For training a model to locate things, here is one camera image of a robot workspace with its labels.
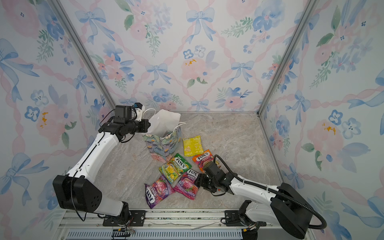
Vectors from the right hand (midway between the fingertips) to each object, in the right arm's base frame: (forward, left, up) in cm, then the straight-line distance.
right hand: (196, 184), depth 83 cm
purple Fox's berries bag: (-1, +5, +1) cm, 5 cm away
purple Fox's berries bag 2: (-4, +21, +1) cm, 21 cm away
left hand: (+25, +25, +23) cm, 42 cm away
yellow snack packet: (+24, +3, 0) cm, 24 cm away
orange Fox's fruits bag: (+16, -4, 0) cm, 16 cm away
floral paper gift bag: (+15, +16, +23) cm, 32 cm away
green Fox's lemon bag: (+9, +13, +1) cm, 16 cm away
